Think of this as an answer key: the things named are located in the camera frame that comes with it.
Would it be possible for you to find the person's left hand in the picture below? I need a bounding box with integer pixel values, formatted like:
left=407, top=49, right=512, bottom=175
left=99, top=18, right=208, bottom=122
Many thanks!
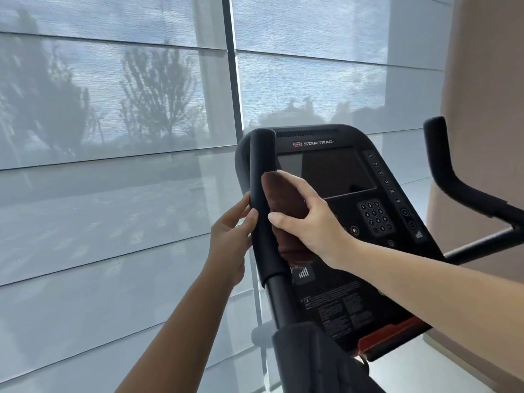
left=205, top=192, right=260, bottom=288

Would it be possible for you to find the person's right hand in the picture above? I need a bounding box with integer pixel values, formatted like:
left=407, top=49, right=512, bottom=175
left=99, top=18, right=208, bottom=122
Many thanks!
left=268, top=169, right=358, bottom=271

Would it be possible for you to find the black exercise machine console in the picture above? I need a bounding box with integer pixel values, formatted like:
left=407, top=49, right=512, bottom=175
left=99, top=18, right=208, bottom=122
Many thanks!
left=234, top=124, right=448, bottom=363

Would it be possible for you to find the black padded straight handlebar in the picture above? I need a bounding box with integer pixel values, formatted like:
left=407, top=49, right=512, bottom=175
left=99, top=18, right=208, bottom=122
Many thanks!
left=248, top=128, right=304, bottom=330

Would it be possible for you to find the brown cleaning cloth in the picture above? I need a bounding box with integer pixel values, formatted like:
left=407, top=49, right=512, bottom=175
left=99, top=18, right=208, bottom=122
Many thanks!
left=261, top=171, right=314, bottom=267

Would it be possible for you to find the narrow grey roller blind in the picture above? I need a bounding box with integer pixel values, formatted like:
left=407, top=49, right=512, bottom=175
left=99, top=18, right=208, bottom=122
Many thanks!
left=230, top=0, right=456, bottom=201

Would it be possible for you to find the wide grey roller blind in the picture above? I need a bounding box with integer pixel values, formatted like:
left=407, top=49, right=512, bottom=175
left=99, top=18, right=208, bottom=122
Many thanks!
left=0, top=0, right=267, bottom=393

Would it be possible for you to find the black machine frame cover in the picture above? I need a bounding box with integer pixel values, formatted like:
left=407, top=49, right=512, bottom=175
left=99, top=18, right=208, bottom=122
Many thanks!
left=272, top=322, right=386, bottom=393

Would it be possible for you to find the person's right forearm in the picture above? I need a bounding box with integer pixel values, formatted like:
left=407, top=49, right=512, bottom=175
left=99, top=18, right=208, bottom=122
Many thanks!
left=340, top=234, right=524, bottom=384

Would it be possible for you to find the black bent handlebar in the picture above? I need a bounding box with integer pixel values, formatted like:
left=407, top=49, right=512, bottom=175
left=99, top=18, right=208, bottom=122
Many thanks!
left=423, top=116, right=524, bottom=266

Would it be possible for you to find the person's left forearm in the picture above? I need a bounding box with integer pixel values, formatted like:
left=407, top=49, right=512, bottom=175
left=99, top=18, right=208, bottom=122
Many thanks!
left=116, top=268, right=246, bottom=393

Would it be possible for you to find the dark window mullion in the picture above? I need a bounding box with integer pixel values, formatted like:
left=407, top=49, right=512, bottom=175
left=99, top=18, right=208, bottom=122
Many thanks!
left=222, top=0, right=245, bottom=144

